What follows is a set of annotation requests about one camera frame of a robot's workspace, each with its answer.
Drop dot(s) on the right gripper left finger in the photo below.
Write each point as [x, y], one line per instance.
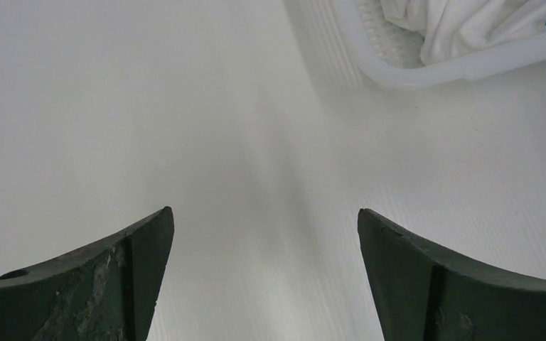
[105, 290]

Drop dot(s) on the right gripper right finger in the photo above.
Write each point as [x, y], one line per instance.
[425, 291]

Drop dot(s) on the white plastic basket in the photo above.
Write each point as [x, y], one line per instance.
[389, 55]

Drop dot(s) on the white t shirt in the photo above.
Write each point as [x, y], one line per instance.
[453, 29]

